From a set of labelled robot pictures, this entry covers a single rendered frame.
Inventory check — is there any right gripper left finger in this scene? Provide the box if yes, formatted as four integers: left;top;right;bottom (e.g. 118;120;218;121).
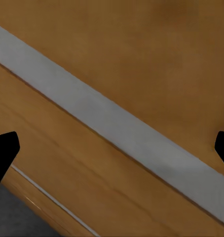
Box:
0;131;20;185

